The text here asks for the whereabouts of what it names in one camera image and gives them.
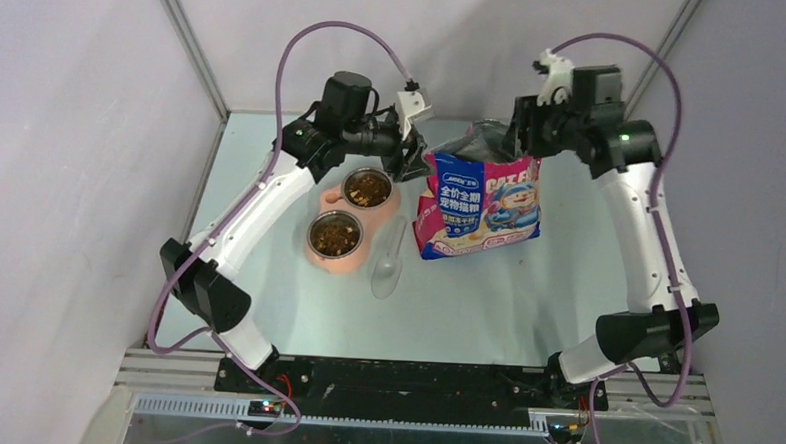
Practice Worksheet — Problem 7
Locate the near steel bowl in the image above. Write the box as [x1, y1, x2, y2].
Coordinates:
[307, 210, 364, 259]

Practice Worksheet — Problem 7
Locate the pink double bowl feeder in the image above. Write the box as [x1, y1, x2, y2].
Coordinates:
[305, 167, 401, 275]

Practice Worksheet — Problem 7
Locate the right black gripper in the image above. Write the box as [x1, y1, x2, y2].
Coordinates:
[499, 90, 592, 161]

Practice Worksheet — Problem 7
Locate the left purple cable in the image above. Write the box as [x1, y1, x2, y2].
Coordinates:
[142, 13, 420, 444]

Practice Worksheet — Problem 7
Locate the steel bowl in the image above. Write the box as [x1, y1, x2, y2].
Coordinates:
[307, 210, 364, 259]
[340, 167, 394, 210]

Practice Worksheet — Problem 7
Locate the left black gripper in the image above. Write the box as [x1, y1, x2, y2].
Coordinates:
[339, 108, 437, 184]

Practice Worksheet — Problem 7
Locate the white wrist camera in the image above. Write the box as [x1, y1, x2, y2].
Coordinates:
[532, 49, 575, 106]
[395, 80, 435, 141]

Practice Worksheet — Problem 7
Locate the aluminium front frame rail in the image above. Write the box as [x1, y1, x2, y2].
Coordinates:
[116, 349, 715, 436]

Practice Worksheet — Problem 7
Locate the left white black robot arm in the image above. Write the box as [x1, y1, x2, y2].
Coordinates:
[159, 71, 433, 393]

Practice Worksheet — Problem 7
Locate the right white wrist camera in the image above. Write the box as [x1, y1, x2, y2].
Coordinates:
[532, 49, 575, 106]

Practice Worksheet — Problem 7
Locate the pink pet food bag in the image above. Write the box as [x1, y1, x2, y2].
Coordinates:
[413, 120, 542, 261]

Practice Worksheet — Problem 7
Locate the purple cable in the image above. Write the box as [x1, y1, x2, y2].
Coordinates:
[142, 13, 420, 444]
[531, 30, 707, 444]

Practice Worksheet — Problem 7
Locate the left controller board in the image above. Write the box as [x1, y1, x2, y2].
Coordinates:
[246, 400, 284, 418]

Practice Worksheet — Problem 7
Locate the brown kibble pet food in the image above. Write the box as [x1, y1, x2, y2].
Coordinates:
[310, 216, 361, 258]

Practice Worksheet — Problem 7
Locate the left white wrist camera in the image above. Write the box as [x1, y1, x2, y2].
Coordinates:
[395, 80, 435, 141]

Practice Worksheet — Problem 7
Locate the right controller board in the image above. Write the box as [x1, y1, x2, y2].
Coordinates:
[547, 423, 587, 444]

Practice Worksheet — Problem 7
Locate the controller board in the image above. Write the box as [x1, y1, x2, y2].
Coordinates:
[246, 400, 284, 418]
[547, 423, 587, 444]

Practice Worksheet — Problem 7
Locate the corner aluminium post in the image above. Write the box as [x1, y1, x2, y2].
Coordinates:
[159, 0, 231, 123]
[627, 0, 704, 118]

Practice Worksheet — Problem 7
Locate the right corner aluminium post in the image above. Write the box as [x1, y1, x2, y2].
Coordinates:
[627, 0, 704, 118]

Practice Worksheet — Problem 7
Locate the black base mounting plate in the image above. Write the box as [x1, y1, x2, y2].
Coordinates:
[214, 355, 608, 428]

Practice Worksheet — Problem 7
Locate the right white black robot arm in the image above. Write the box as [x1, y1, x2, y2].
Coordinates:
[503, 54, 720, 408]

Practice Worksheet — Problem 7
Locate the left corner aluminium post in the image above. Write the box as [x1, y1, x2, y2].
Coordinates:
[159, 0, 231, 123]

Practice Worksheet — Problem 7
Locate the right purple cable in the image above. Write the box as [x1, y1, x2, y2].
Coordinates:
[531, 30, 707, 444]

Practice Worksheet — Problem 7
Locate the clear plastic scoop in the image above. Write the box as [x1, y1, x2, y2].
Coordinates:
[370, 215, 408, 300]

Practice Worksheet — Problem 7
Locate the far steel bowl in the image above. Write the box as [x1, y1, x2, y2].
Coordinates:
[340, 167, 394, 210]

